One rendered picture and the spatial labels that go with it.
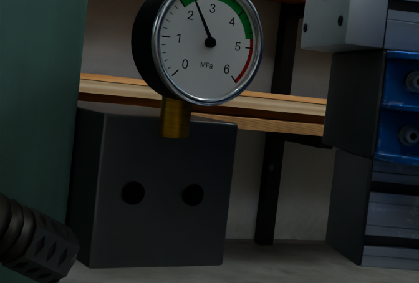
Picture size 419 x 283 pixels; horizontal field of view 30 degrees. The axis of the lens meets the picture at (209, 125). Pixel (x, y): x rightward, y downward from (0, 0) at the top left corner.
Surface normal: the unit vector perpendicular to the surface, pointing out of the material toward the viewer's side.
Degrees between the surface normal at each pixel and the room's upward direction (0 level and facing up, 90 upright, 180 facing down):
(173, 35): 90
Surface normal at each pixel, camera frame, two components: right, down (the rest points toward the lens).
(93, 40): 0.41, 0.09
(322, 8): -0.98, -0.10
